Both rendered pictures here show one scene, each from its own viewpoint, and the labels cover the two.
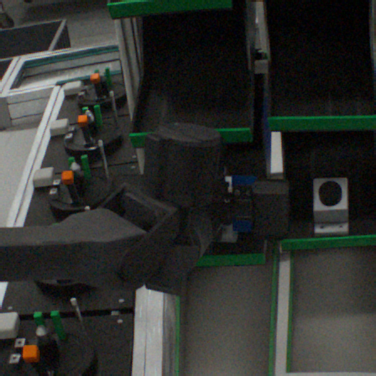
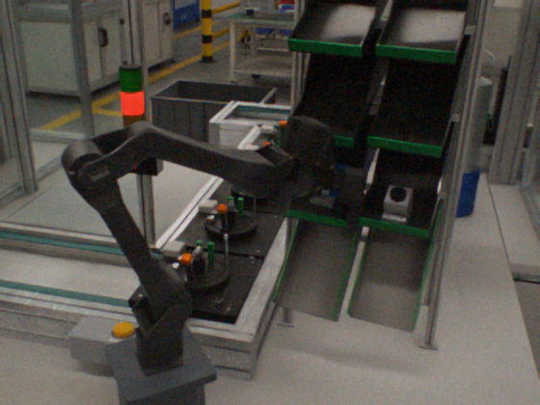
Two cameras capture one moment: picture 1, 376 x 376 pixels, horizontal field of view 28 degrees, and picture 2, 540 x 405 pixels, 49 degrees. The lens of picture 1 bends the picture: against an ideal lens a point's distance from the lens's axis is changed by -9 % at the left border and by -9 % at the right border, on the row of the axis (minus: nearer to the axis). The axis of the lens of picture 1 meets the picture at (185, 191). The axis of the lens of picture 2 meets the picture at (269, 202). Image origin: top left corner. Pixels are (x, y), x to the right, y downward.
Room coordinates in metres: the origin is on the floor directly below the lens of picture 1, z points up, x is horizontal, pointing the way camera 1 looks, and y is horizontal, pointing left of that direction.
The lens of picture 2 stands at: (-0.24, -0.07, 1.70)
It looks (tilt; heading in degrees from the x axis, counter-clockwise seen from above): 25 degrees down; 8
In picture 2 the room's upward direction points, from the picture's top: 1 degrees clockwise
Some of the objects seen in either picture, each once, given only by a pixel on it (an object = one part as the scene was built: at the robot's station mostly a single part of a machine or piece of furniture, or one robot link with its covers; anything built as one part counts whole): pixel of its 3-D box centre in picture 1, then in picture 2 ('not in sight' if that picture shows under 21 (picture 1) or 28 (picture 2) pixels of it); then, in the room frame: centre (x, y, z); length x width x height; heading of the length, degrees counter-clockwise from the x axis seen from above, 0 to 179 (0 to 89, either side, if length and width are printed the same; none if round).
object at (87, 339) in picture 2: not in sight; (124, 343); (0.68, 0.34, 0.93); 0.21 x 0.07 x 0.06; 85
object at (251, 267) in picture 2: (55, 369); (199, 282); (0.89, 0.24, 0.96); 0.24 x 0.24 x 0.02; 85
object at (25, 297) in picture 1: (63, 250); (230, 214); (1.14, 0.22, 1.01); 0.24 x 0.24 x 0.13; 85
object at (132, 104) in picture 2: not in sight; (132, 101); (1.02, 0.42, 1.33); 0.05 x 0.05 x 0.05
